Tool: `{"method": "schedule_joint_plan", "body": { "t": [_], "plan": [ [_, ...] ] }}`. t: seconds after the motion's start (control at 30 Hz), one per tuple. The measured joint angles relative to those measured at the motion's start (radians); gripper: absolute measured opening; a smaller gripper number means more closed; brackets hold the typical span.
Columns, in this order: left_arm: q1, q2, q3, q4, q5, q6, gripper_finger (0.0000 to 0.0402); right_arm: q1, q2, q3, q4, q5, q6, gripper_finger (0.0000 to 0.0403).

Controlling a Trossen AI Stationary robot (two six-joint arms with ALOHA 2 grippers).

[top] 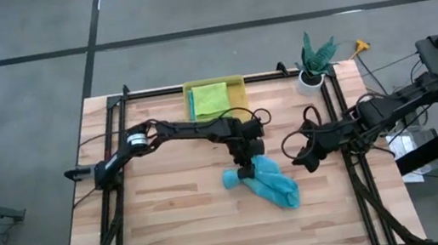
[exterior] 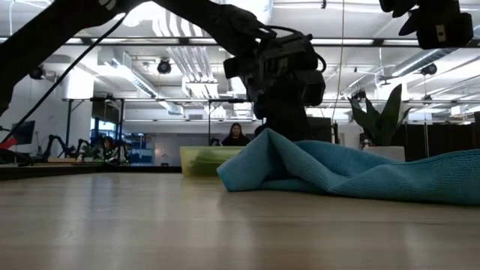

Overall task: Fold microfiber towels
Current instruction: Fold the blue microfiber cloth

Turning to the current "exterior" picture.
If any red bar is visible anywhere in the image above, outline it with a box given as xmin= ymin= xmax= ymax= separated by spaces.
xmin=0 ymin=136 xmax=19 ymax=151

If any sky blue microfiber towel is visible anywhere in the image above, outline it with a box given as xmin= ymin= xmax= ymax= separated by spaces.
xmin=216 ymin=127 xmax=480 ymax=206

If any snake plant in white pot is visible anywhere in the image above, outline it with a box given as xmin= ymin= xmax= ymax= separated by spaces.
xmin=346 ymin=82 xmax=414 ymax=163

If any lime green microfiber towel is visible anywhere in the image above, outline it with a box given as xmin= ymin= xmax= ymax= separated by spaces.
xmin=189 ymin=148 xmax=245 ymax=176

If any small black monitor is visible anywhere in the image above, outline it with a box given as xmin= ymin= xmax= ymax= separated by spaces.
xmin=10 ymin=120 xmax=37 ymax=146

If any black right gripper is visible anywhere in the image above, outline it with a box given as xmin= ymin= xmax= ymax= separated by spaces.
xmin=378 ymin=0 xmax=474 ymax=50

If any large black monitor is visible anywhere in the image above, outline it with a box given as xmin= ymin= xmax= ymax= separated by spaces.
xmin=307 ymin=116 xmax=333 ymax=143

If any black ceiling spotlight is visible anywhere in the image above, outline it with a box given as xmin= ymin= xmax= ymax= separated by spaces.
xmin=28 ymin=64 xmax=47 ymax=81
xmin=420 ymin=61 xmax=438 ymax=77
xmin=157 ymin=58 xmax=173 ymax=75

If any person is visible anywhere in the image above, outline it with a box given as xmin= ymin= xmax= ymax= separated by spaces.
xmin=99 ymin=135 xmax=118 ymax=162
xmin=220 ymin=121 xmax=251 ymax=147

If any yellow plastic bin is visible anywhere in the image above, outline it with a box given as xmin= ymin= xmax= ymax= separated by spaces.
xmin=179 ymin=145 xmax=247 ymax=178

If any black partition panel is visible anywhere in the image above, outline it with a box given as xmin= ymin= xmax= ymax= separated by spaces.
xmin=404 ymin=121 xmax=480 ymax=158

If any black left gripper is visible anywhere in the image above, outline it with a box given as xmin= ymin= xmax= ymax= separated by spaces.
xmin=223 ymin=31 xmax=327 ymax=143

